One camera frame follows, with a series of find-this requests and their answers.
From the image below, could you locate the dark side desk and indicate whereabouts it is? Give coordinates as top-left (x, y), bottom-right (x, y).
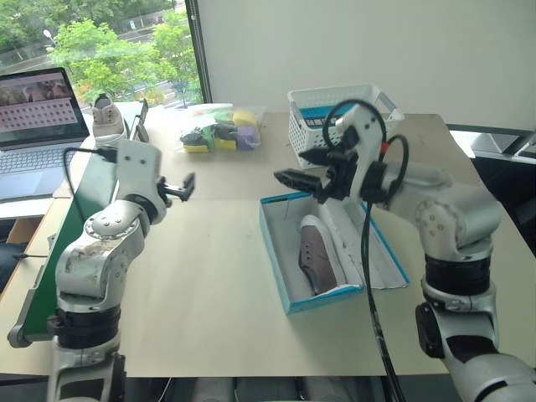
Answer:
top-left (445, 122), bottom-right (536, 238)

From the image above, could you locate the silver open laptop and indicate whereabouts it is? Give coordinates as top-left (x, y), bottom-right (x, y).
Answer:
top-left (0, 66), bottom-right (91, 204)

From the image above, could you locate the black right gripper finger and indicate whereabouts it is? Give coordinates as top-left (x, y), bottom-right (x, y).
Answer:
top-left (298, 146), bottom-right (336, 169)
top-left (273, 168), bottom-right (329, 198)

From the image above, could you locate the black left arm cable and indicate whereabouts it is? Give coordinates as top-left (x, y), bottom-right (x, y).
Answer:
top-left (62, 145), bottom-right (120, 223)

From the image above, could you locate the white plastic basket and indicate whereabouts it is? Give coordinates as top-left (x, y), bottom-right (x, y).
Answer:
top-left (286, 84), bottom-right (406, 169)

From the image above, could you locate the purple sponge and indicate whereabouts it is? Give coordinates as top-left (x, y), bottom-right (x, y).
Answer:
top-left (235, 125), bottom-right (260, 151)

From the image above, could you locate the beige canvas shoe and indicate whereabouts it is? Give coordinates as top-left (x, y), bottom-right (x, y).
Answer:
top-left (90, 93), bottom-right (127, 147)

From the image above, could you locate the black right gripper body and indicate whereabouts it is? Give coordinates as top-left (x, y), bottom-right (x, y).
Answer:
top-left (320, 125), bottom-right (361, 205)

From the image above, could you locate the black window frame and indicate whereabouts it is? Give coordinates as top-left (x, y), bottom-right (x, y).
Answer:
top-left (185, 0), bottom-right (214, 105)

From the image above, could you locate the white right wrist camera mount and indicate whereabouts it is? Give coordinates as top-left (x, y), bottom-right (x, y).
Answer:
top-left (333, 103), bottom-right (387, 203)

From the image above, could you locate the teal and white carton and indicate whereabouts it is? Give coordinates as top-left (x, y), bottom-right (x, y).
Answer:
top-left (300, 105), bottom-right (358, 129)

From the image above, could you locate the clear plastic bag of sponges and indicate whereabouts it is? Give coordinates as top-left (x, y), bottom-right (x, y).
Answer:
top-left (173, 103), bottom-right (268, 157)

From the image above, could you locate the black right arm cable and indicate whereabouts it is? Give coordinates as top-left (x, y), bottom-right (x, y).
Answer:
top-left (322, 98), bottom-right (410, 402)

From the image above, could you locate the blue cardboard shoebox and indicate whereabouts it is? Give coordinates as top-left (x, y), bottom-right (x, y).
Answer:
top-left (258, 193), bottom-right (412, 316)

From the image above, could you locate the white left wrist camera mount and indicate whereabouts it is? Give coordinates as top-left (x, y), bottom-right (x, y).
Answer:
top-left (116, 139), bottom-right (163, 211)

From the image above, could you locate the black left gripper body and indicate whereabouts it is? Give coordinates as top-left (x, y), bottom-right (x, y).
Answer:
top-left (155, 175), bottom-right (174, 209)

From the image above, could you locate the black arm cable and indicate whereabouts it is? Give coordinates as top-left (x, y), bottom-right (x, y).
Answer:
top-left (322, 98), bottom-right (410, 402)
top-left (62, 145), bottom-right (120, 223)

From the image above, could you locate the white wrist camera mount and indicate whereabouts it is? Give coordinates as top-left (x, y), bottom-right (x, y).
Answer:
top-left (333, 103), bottom-right (387, 203)
top-left (116, 139), bottom-right (163, 211)

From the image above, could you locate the white wrapping paper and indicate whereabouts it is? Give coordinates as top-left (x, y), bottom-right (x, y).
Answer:
top-left (320, 199), bottom-right (408, 291)

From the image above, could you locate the mauve canvas shoe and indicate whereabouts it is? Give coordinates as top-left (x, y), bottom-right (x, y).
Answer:
top-left (297, 214), bottom-right (348, 296)

